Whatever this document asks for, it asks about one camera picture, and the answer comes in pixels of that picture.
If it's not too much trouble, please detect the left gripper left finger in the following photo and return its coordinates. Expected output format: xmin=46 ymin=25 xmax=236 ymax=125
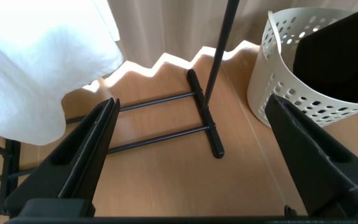
xmin=4 ymin=98 xmax=121 ymax=218

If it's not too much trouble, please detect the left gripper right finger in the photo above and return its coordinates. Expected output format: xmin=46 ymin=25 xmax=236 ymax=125
xmin=264 ymin=94 xmax=358 ymax=217

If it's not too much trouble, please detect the black garment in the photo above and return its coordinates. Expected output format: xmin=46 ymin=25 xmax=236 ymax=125
xmin=292 ymin=2 xmax=358 ymax=105

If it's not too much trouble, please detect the white printed t-shirt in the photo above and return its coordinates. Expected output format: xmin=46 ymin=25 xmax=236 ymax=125
xmin=0 ymin=0 xmax=124 ymax=146

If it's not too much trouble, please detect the white laundry basket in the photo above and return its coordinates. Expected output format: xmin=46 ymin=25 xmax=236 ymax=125
xmin=246 ymin=6 xmax=358 ymax=128

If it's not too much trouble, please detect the black clothes rack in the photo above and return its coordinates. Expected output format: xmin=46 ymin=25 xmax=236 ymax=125
xmin=0 ymin=0 xmax=241 ymax=216

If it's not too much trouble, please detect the white curtain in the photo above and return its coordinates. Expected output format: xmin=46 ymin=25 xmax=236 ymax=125
xmin=93 ymin=0 xmax=358 ymax=69

